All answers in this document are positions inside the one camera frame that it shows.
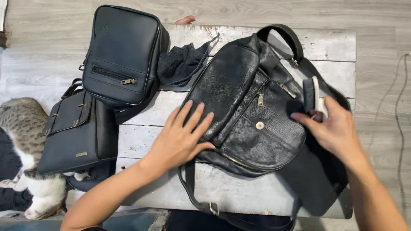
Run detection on person's dark trousers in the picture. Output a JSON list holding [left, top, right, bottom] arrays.
[[167, 209, 294, 231]]

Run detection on black pebbled leather backpack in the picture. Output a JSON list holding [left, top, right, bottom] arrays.
[[177, 24, 353, 231]]

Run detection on person's left hand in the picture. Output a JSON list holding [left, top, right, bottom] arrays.
[[141, 100, 216, 176]]

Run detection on white-handled black brush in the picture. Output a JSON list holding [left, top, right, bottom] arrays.
[[302, 76, 329, 122]]

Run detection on black satchel with brass buckles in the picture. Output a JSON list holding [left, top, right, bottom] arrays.
[[37, 78, 119, 175]]

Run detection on dark blue cloth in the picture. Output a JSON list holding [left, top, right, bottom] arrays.
[[157, 33, 220, 87]]

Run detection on person's right hand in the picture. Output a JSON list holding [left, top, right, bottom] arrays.
[[290, 96, 365, 165]]

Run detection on black smooth rectangular zipper bag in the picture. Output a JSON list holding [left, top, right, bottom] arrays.
[[79, 4, 171, 111]]

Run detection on thin dark cable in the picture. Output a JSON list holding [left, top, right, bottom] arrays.
[[366, 52, 411, 213]]

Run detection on dark fabric under cat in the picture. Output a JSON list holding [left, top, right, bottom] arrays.
[[0, 127, 33, 212]]

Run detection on black bag under satchel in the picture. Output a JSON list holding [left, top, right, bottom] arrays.
[[66, 159, 117, 193]]

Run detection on tabby and white cat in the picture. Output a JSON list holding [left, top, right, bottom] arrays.
[[0, 97, 90, 221]]

